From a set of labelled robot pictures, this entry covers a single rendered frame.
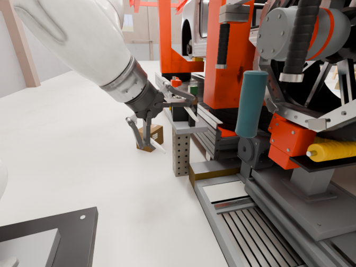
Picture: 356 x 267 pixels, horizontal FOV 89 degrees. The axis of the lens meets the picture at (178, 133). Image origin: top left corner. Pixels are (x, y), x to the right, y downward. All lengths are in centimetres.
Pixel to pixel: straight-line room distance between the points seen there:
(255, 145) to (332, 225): 41
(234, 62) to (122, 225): 100
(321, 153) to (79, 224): 80
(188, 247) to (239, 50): 96
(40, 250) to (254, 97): 81
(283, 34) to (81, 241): 80
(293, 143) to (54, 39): 71
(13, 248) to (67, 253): 13
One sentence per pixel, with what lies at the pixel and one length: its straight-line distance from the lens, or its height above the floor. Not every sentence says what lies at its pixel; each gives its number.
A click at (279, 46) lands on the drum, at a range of 60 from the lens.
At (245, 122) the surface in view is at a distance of 77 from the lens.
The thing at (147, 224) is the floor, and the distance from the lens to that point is 105.
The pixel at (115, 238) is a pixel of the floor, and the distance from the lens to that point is 103.
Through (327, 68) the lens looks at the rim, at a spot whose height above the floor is 75.
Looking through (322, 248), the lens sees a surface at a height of 16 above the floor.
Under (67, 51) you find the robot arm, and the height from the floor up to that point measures 81.
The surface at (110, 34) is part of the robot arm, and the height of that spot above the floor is 83.
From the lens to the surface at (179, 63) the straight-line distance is 290.
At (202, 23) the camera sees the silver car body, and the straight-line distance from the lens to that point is 308.
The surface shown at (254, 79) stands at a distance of 73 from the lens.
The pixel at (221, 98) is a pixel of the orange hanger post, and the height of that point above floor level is 58.
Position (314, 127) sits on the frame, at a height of 59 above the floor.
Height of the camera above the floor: 80
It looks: 24 degrees down
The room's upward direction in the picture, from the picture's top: straight up
